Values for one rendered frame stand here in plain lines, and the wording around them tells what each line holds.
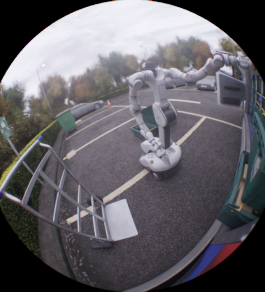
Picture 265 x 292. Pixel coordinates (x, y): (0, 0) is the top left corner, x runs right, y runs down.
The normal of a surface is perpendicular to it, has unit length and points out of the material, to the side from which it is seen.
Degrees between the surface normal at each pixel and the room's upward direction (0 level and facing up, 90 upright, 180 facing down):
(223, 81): 92
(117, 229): 0
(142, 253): 0
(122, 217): 0
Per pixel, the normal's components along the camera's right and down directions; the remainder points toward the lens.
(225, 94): -0.43, 0.61
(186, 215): -0.27, -0.79
